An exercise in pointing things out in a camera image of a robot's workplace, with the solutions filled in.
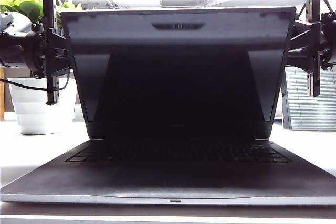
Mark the dark grey Dell laptop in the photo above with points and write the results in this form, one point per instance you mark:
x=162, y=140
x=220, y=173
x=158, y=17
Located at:
x=173, y=90

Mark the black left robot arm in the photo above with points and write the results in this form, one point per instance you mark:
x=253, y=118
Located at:
x=13, y=48

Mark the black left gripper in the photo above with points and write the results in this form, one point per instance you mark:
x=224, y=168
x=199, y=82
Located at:
x=50, y=11

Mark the white ribbed plant pot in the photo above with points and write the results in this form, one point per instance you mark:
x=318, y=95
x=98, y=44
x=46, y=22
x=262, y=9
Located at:
x=31, y=111

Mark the brown wooden post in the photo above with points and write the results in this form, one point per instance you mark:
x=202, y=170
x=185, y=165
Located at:
x=1, y=93

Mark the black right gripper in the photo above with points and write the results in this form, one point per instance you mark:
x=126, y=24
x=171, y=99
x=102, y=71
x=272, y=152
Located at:
x=326, y=40

